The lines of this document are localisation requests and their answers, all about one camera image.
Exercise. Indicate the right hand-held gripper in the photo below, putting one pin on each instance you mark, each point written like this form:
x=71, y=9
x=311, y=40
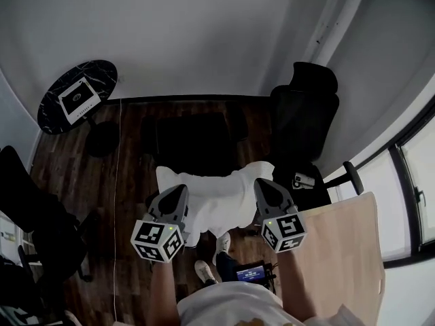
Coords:
x=285, y=233

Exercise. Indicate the round black marble table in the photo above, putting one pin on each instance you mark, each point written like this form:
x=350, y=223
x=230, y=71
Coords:
x=98, y=76

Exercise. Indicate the white portable gas stove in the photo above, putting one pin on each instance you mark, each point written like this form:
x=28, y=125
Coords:
x=78, y=98

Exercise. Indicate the person's white shirt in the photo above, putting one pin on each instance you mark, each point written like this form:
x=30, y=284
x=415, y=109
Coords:
x=231, y=304

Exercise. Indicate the small black screen device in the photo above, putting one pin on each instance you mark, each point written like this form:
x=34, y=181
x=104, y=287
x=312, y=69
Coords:
x=251, y=273

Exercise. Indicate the black framed window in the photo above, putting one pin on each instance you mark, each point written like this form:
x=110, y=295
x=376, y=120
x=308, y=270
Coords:
x=408, y=168

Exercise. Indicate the person's white shoe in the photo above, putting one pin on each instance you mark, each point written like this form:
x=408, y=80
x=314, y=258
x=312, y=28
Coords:
x=222, y=244
x=205, y=272

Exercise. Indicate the white clothes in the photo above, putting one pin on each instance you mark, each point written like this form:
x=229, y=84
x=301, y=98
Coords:
x=217, y=195

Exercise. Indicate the person's left forearm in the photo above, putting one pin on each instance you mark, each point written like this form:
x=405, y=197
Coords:
x=163, y=294

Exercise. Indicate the person's white left shoe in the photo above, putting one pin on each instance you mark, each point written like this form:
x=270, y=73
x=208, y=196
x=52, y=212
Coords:
x=205, y=272

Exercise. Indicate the black office chair with headrest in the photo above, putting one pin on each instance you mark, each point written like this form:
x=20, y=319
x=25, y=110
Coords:
x=34, y=209
x=302, y=121

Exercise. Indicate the person's right leg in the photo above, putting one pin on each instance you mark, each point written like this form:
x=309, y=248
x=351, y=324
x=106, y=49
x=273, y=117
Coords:
x=226, y=267

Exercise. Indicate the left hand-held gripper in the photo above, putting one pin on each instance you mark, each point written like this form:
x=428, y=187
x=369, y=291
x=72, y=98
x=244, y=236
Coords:
x=153, y=238

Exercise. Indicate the person's right forearm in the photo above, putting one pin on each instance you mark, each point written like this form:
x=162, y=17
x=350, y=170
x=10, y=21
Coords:
x=297, y=284

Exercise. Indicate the white shelf unit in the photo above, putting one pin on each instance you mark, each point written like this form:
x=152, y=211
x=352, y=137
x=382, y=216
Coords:
x=8, y=236

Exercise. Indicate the light wooden table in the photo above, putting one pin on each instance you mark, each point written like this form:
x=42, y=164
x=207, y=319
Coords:
x=343, y=256

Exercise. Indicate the person's white right shoe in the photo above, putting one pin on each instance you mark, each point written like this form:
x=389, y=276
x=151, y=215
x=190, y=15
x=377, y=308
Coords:
x=222, y=244

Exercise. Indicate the small grey white device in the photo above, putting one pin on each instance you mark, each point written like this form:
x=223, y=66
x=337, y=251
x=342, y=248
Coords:
x=303, y=180

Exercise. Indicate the white vertical wall pipes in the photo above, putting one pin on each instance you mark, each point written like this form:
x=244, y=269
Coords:
x=331, y=19

